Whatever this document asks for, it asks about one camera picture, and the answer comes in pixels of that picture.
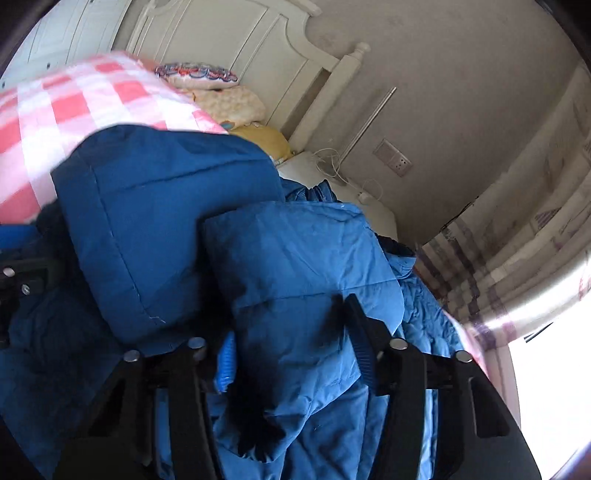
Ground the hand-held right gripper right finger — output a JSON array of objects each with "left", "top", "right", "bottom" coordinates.
[{"left": 344, "top": 293, "right": 544, "bottom": 480}]

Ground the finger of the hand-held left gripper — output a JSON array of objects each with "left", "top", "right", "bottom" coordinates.
[{"left": 0, "top": 256, "right": 64, "bottom": 324}]

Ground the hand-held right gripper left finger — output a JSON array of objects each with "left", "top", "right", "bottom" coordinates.
[{"left": 51, "top": 331, "right": 238, "bottom": 480}]

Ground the blue padded jacket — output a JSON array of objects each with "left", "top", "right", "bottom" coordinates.
[{"left": 0, "top": 124, "right": 467, "bottom": 480}]

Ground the pink checked bed sheet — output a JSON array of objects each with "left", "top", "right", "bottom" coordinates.
[{"left": 0, "top": 52, "right": 490, "bottom": 370}]

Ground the white nightstand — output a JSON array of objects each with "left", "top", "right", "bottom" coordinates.
[{"left": 277, "top": 150, "right": 400, "bottom": 243}]

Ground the striped cream curtain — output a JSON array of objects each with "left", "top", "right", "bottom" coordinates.
[{"left": 414, "top": 65, "right": 591, "bottom": 344}]

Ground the window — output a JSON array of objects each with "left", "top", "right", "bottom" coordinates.
[{"left": 508, "top": 295, "right": 591, "bottom": 478}]

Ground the metal rod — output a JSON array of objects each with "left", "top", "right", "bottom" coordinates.
[{"left": 344, "top": 87, "right": 398, "bottom": 160}]

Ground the yellow pillow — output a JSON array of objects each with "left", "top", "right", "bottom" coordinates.
[{"left": 229, "top": 124, "right": 295, "bottom": 163}]

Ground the white wardrobe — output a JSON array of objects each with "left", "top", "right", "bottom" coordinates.
[{"left": 0, "top": 0, "right": 134, "bottom": 88}]

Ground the cream pillow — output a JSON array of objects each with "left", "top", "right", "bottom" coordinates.
[{"left": 191, "top": 85, "right": 267, "bottom": 128}]

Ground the floral patterned pillow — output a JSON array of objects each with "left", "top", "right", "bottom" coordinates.
[{"left": 154, "top": 61, "right": 240, "bottom": 90}]

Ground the white wooden headboard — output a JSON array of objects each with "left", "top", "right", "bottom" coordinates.
[{"left": 124, "top": 0, "right": 372, "bottom": 148}]

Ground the white cable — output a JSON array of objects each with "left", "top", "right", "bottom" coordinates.
[{"left": 313, "top": 148, "right": 384, "bottom": 204}]

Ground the wall socket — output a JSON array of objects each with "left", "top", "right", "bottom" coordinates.
[{"left": 373, "top": 137, "right": 413, "bottom": 177}]

